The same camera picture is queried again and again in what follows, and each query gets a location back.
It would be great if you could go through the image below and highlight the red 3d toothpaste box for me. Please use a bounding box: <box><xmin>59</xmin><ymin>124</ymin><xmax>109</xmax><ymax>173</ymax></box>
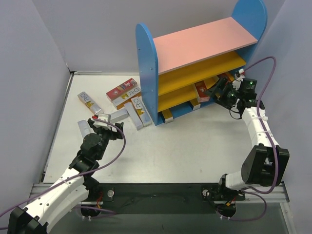
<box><xmin>106</xmin><ymin>78</ymin><xmax>137</xmax><ymax>101</ymax></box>
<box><xmin>224</xmin><ymin>72</ymin><xmax>235</xmax><ymax>82</ymax></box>
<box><xmin>194</xmin><ymin>81</ymin><xmax>210</xmax><ymax>103</ymax></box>

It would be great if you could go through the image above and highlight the silver RO toothpaste box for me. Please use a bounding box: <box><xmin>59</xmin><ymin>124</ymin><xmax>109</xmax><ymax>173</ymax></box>
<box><xmin>190</xmin><ymin>99</ymin><xmax>201</xmax><ymax>111</ymax></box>

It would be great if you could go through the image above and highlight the black toothpaste box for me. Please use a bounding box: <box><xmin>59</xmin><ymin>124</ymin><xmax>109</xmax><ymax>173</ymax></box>
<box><xmin>161</xmin><ymin>109</ymin><xmax>174</xmax><ymax>123</ymax></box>

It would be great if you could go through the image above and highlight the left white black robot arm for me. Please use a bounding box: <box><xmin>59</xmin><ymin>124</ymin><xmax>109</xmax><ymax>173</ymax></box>
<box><xmin>7</xmin><ymin>118</ymin><xmax>126</xmax><ymax>234</ymax></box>

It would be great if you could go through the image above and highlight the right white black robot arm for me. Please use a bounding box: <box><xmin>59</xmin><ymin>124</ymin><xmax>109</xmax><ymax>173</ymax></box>
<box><xmin>204</xmin><ymin>76</ymin><xmax>290</xmax><ymax>201</ymax></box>

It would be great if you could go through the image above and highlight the blue shelf with coloured boards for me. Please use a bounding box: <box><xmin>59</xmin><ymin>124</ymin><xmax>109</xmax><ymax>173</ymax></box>
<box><xmin>136</xmin><ymin>0</ymin><xmax>268</xmax><ymax>125</ymax></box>

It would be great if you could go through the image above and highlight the plain silver box horizontal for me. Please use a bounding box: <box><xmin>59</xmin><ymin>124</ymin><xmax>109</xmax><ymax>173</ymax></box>
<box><xmin>110</xmin><ymin>108</ymin><xmax>128</xmax><ymax>123</ymax></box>

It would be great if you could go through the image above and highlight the silver box under left gripper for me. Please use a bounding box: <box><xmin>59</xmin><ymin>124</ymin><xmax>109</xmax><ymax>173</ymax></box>
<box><xmin>78</xmin><ymin>120</ymin><xmax>91</xmax><ymax>138</ymax></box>

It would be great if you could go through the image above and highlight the plain silver box diagonal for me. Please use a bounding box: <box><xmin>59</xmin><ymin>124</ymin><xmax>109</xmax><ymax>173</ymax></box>
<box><xmin>124</xmin><ymin>102</ymin><xmax>143</xmax><ymax>130</ymax></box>

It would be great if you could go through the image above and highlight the orange white RO toothpaste box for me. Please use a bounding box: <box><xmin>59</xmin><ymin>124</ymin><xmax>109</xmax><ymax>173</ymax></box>
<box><xmin>112</xmin><ymin>87</ymin><xmax>141</xmax><ymax>110</ymax></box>

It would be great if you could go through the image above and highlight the red 3D toothpaste box top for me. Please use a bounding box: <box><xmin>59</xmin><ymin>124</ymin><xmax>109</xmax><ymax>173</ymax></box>
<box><xmin>106</xmin><ymin>78</ymin><xmax>137</xmax><ymax>101</ymax></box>

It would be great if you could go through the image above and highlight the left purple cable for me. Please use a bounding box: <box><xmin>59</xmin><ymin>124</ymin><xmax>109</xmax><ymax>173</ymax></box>
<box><xmin>0</xmin><ymin>118</ymin><xmax>127</xmax><ymax>220</ymax></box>

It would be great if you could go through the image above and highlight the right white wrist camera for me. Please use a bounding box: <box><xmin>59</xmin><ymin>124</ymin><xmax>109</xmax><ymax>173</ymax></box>
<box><xmin>234</xmin><ymin>68</ymin><xmax>245</xmax><ymax>81</ymax></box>

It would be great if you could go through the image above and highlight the aluminium frame rail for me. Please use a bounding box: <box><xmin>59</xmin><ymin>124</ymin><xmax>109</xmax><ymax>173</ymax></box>
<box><xmin>26</xmin><ymin>181</ymin><xmax>291</xmax><ymax>205</ymax></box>

